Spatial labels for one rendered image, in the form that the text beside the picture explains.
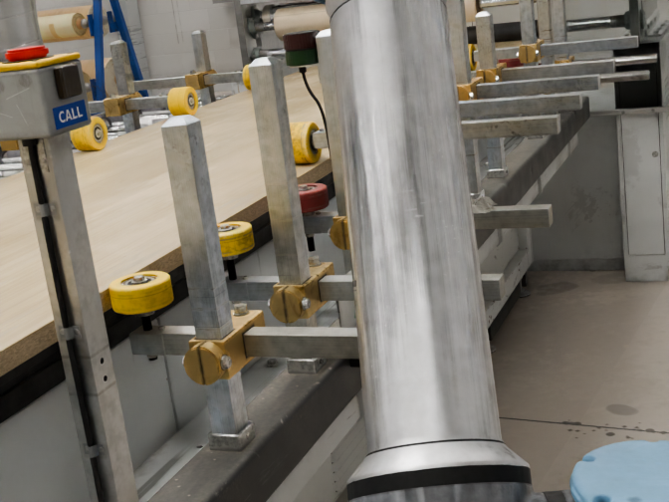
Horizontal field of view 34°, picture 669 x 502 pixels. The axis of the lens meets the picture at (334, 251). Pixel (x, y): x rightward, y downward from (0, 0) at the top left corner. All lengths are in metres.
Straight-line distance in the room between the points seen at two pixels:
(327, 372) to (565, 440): 1.42
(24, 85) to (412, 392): 0.45
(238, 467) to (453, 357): 0.53
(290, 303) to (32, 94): 0.63
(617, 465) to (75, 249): 0.54
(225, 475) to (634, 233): 2.92
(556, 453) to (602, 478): 2.00
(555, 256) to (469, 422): 3.43
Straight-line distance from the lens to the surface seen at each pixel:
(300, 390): 1.54
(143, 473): 1.58
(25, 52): 1.06
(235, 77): 3.54
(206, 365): 1.33
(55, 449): 1.44
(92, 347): 1.11
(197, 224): 1.31
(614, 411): 3.09
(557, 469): 2.79
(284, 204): 1.53
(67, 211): 1.08
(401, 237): 0.90
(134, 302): 1.41
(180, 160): 1.29
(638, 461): 0.90
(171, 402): 1.67
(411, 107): 0.95
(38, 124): 1.04
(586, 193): 4.20
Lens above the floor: 1.28
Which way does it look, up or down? 15 degrees down
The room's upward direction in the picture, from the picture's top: 7 degrees counter-clockwise
